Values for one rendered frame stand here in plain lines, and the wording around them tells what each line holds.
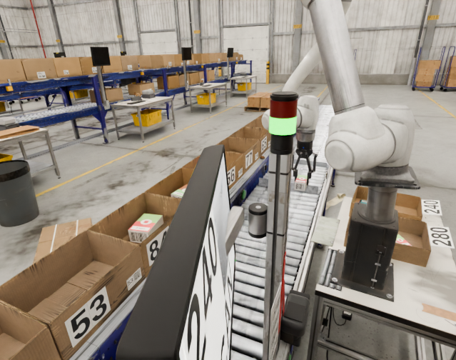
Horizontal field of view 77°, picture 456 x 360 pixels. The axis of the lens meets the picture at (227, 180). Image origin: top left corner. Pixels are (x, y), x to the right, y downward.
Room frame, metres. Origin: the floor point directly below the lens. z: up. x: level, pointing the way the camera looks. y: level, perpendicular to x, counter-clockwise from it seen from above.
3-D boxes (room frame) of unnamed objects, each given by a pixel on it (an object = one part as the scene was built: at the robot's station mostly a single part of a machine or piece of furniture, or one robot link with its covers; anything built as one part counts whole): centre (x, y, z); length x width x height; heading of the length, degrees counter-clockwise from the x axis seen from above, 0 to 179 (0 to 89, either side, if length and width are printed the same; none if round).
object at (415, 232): (1.30, -0.85, 0.80); 0.38 x 0.28 x 0.10; 61
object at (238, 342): (0.78, 0.08, 0.72); 0.52 x 0.05 x 0.05; 66
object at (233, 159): (1.88, 0.09, 0.96); 0.39 x 0.29 x 0.17; 156
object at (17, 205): (2.96, 2.49, 0.32); 0.50 x 0.50 x 0.64
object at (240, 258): (1.20, -0.11, 0.72); 0.52 x 0.05 x 0.05; 66
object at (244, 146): (2.24, -0.07, 0.96); 0.39 x 0.29 x 0.17; 156
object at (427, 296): (1.27, -0.87, 0.74); 1.00 x 0.58 x 0.03; 152
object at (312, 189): (2.00, -0.46, 0.76); 0.46 x 0.01 x 0.09; 66
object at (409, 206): (1.60, -1.01, 0.80); 0.38 x 0.28 x 0.10; 59
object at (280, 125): (0.54, -0.11, 1.62); 0.05 x 0.05 x 0.06
